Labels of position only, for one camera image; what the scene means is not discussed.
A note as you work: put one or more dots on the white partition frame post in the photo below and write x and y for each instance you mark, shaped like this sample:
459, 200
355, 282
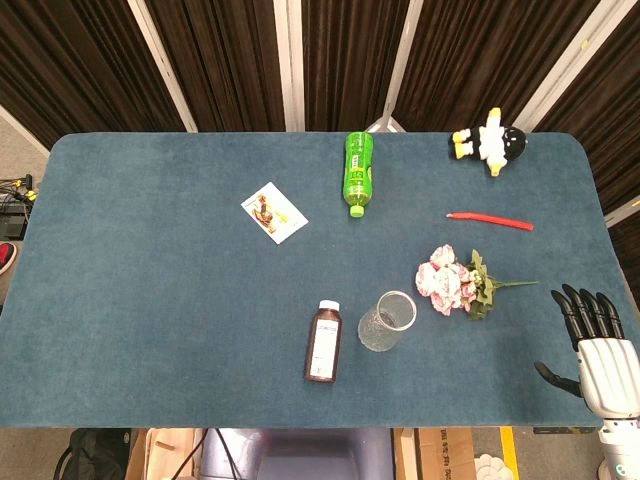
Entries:
162, 65
295, 75
625, 210
406, 50
557, 65

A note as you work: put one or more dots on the light wooden box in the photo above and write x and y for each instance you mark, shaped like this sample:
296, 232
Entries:
160, 455

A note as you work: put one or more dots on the black bag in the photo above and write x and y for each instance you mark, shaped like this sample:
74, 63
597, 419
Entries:
95, 457

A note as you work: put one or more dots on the blue felt table cloth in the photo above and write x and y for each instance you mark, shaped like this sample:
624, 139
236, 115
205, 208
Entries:
150, 300

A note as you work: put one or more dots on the purple robot base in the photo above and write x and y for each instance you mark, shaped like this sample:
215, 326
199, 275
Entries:
310, 460

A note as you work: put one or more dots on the white picture card packet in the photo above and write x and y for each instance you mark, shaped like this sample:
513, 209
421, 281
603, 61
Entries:
275, 212

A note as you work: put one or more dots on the brown bottle white label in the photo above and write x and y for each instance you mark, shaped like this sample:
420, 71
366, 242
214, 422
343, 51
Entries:
322, 345

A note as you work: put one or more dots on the pink artificial flower bouquet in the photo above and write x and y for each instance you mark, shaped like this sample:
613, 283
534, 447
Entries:
445, 280

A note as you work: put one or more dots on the brown cardboard box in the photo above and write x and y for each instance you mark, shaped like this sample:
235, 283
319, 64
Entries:
445, 455

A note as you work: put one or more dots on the black white penguin plush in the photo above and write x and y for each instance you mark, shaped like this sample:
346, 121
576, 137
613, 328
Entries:
492, 142

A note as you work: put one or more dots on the clear textured glass vase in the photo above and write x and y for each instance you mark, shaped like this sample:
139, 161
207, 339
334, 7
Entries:
372, 332

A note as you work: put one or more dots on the green plastic drink bottle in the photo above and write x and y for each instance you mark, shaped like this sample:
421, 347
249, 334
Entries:
357, 170

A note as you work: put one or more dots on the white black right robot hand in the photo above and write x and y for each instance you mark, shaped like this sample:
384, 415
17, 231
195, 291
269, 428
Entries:
607, 375

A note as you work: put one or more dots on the red shoe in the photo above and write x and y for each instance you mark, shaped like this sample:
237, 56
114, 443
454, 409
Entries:
6, 256

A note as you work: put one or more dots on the red stick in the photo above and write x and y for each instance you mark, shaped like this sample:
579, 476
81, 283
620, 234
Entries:
495, 219

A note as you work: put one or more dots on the yellow floor tape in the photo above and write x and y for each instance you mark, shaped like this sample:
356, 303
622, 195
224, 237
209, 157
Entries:
508, 450

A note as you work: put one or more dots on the black power box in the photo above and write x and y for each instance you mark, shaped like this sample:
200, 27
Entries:
11, 222

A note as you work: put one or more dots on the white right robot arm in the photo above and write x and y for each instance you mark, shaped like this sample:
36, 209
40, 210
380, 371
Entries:
622, 450

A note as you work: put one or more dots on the dark brown curtain panel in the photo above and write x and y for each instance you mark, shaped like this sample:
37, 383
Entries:
615, 75
75, 60
475, 50
345, 60
225, 60

